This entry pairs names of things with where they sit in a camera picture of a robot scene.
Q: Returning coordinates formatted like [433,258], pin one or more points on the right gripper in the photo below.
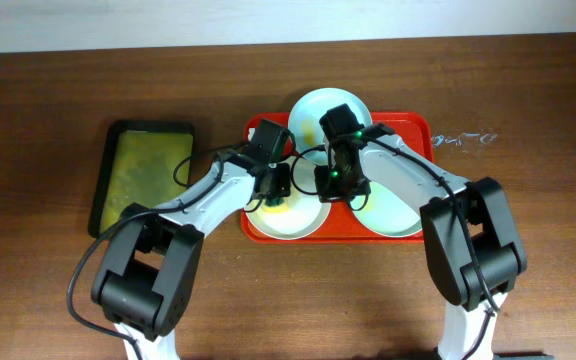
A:
[326,194]

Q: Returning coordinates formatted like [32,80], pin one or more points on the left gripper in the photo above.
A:
[276,185]

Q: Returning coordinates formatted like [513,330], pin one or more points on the light blue plate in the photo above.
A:
[303,115]

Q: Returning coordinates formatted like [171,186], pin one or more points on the white plate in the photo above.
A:
[298,215]

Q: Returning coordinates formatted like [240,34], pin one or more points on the green and yellow sponge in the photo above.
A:
[274,201]

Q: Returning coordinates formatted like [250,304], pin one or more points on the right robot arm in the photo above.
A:
[473,250]

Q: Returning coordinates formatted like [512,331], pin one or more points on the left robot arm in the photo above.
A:
[146,276]

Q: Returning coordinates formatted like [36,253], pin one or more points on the red plastic tray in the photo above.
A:
[341,226]

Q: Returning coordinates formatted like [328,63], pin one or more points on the black tray with yellow liquid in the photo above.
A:
[140,164]

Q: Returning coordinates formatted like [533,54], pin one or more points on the light green plate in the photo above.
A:
[385,213]

